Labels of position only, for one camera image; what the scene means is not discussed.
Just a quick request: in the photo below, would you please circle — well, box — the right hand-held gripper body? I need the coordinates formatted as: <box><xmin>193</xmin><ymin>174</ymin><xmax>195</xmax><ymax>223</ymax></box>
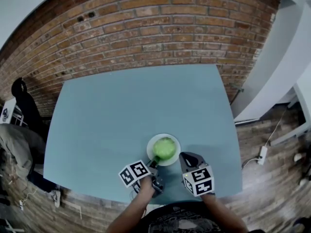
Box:
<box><xmin>182</xmin><ymin>163</ymin><xmax>216</xmax><ymax>198</ymax></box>

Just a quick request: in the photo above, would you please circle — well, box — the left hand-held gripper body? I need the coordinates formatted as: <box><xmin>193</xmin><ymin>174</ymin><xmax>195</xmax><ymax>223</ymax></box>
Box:
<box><xmin>118</xmin><ymin>159</ymin><xmax>166</xmax><ymax>199</ymax></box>

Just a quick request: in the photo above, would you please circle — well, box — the white plate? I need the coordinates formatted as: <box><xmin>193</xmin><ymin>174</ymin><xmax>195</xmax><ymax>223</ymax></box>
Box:
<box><xmin>146</xmin><ymin>133</ymin><xmax>182</xmax><ymax>167</ymax></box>

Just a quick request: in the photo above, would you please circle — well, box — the green lettuce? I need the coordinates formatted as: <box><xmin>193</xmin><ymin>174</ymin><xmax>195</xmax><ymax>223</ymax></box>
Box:
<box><xmin>152</xmin><ymin>138</ymin><xmax>175</xmax><ymax>160</ymax></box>

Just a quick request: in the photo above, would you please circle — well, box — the person's left forearm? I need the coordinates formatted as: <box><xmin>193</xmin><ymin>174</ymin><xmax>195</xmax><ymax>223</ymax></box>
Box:
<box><xmin>106</xmin><ymin>177</ymin><xmax>156</xmax><ymax>233</ymax></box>

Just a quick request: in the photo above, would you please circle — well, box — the person's right forearm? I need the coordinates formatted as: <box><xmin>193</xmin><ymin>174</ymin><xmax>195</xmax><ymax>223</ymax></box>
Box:
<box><xmin>201</xmin><ymin>192</ymin><xmax>248</xmax><ymax>233</ymax></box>

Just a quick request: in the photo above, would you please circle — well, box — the light blue table top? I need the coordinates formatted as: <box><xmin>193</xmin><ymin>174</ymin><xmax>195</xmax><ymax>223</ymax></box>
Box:
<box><xmin>43</xmin><ymin>64</ymin><xmax>243</xmax><ymax>203</ymax></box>

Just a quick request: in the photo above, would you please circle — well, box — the person's black printed shirt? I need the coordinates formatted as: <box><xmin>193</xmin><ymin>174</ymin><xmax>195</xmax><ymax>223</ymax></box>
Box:
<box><xmin>138</xmin><ymin>201</ymin><xmax>234</xmax><ymax>233</ymax></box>

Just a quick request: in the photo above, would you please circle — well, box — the white power strip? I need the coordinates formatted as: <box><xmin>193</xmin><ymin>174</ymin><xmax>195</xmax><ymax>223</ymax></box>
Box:
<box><xmin>257</xmin><ymin>146</ymin><xmax>268</xmax><ymax>165</ymax></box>

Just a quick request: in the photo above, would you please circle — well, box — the white side desk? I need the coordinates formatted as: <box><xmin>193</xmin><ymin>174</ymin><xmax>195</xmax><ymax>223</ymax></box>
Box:
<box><xmin>269</xmin><ymin>68</ymin><xmax>311</xmax><ymax>147</ymax></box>

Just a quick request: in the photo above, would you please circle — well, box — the white metal rack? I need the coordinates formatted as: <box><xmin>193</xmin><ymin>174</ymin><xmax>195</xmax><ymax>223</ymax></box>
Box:
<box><xmin>0</xmin><ymin>98</ymin><xmax>28</xmax><ymax>127</ymax></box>

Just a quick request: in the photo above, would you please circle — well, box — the white floor cable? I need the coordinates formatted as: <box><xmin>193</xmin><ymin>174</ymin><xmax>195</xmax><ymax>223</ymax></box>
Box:
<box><xmin>242</xmin><ymin>157</ymin><xmax>259</xmax><ymax>170</ymax></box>

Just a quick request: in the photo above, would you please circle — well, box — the white power strip cable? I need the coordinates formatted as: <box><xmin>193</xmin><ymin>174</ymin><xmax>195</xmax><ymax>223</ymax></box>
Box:
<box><xmin>264</xmin><ymin>107</ymin><xmax>289</xmax><ymax>149</ymax></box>

